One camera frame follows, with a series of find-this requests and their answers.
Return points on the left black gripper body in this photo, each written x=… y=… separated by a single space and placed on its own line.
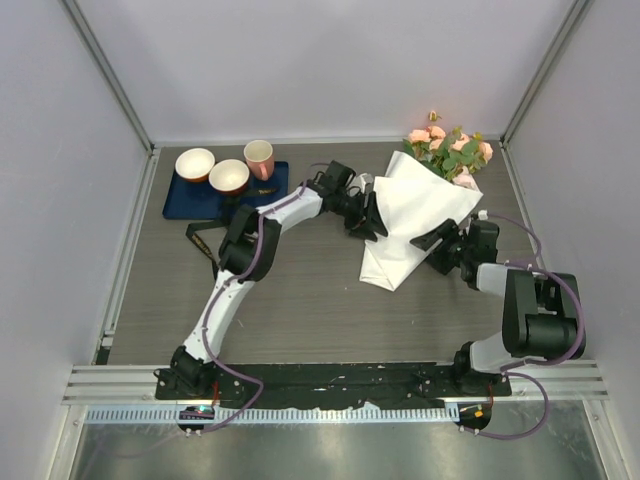
x=353 y=210

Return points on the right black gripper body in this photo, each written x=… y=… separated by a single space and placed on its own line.
x=452 y=252

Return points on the white wrapping paper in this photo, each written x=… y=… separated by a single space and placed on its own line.
x=412 y=201

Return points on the pink fake flower stem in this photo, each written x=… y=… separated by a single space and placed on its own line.
x=421 y=143

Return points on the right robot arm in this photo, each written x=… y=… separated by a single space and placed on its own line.
x=542 y=316

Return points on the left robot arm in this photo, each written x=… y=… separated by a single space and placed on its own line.
x=246 y=255

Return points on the pink mug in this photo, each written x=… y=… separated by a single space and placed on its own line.
x=259 y=156

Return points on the blue tray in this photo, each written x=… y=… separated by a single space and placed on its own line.
x=199 y=201

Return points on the white bowl orange outside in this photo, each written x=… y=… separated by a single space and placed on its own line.
x=194 y=165

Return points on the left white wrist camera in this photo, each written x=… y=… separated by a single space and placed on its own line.
x=364 y=183

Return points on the aluminium frame rail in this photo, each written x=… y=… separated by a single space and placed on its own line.
x=135 y=384

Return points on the white slotted cable duct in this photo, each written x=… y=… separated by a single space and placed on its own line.
x=196 y=414

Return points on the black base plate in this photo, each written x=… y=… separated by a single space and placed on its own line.
x=389 y=386

